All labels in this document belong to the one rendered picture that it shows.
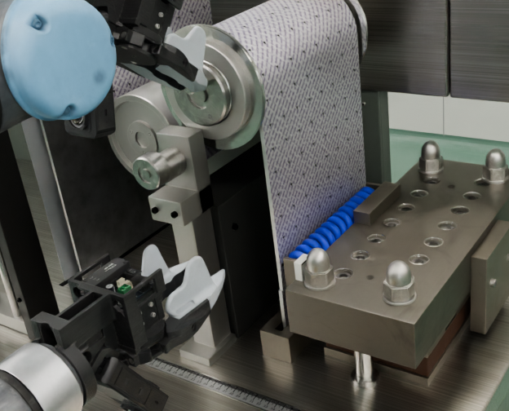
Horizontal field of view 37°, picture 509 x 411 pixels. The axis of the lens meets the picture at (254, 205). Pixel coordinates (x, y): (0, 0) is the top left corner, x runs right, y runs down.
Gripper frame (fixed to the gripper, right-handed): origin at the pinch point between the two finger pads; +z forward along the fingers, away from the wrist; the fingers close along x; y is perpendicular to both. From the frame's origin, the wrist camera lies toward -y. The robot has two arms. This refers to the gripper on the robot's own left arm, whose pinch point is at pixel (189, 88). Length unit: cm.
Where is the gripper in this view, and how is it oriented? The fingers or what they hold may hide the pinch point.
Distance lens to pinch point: 81.8
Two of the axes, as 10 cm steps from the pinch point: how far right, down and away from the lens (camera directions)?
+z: 5.0, 2.4, 8.3
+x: -8.2, -1.6, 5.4
